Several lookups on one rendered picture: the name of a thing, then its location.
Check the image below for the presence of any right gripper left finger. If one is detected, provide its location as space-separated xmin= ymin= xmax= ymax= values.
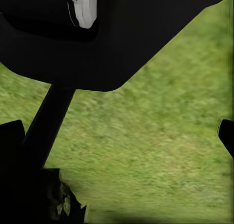
xmin=0 ymin=120 xmax=25 ymax=178

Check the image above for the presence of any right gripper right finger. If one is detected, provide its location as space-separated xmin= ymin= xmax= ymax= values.
xmin=218 ymin=119 xmax=234 ymax=159

